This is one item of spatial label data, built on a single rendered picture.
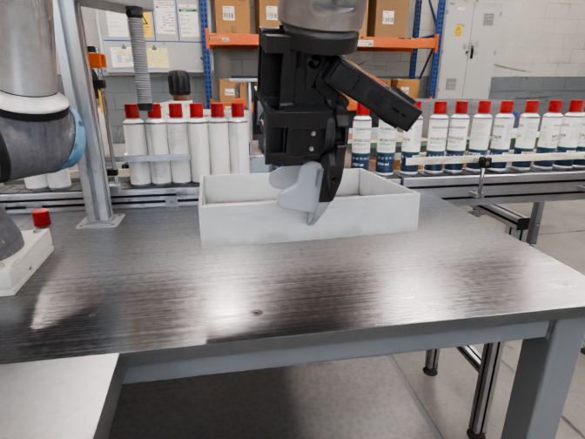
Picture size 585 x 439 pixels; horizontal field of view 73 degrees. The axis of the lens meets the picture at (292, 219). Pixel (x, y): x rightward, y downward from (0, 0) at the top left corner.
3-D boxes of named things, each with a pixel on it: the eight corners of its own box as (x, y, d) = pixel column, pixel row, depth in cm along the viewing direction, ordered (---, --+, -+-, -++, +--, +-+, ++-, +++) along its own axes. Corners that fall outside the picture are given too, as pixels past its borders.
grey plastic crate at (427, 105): (466, 129, 297) (470, 97, 290) (507, 135, 261) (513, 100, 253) (394, 131, 282) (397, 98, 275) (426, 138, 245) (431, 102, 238)
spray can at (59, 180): (75, 185, 105) (59, 104, 98) (67, 189, 100) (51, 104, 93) (53, 185, 104) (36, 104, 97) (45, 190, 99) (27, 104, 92)
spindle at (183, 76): (197, 143, 166) (191, 70, 157) (195, 146, 158) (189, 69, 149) (174, 144, 165) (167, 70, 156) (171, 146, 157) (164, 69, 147)
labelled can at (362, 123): (365, 173, 117) (369, 101, 111) (371, 177, 112) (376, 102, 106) (347, 173, 117) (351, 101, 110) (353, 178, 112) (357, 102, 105)
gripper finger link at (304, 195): (271, 226, 46) (274, 154, 41) (319, 222, 48) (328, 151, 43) (277, 242, 44) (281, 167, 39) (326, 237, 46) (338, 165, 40)
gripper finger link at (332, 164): (308, 187, 45) (316, 112, 40) (323, 186, 45) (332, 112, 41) (321, 210, 41) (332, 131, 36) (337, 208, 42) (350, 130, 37)
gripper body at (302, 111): (252, 138, 44) (255, 17, 37) (325, 135, 46) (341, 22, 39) (265, 172, 38) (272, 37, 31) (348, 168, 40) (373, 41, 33)
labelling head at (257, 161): (276, 166, 126) (275, 80, 117) (282, 175, 114) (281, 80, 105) (231, 167, 123) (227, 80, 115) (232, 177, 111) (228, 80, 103)
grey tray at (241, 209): (359, 196, 70) (361, 168, 68) (417, 231, 51) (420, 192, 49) (203, 205, 64) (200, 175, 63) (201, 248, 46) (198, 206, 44)
